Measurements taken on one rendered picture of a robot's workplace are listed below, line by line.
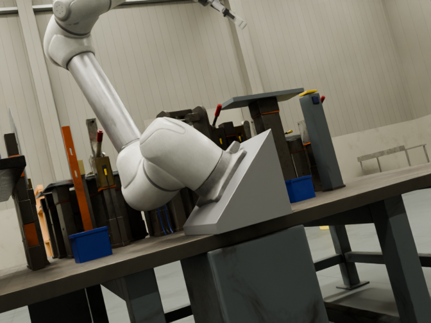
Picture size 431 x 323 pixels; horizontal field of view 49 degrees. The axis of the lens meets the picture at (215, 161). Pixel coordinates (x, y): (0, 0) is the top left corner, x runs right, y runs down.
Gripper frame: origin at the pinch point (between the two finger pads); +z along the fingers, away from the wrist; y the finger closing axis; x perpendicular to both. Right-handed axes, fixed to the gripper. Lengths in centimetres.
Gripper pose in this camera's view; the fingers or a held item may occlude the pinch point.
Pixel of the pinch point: (240, 23)
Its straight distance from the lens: 204.0
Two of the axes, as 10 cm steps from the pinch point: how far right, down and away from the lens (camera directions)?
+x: -5.9, 7.6, 2.6
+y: 1.7, -2.0, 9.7
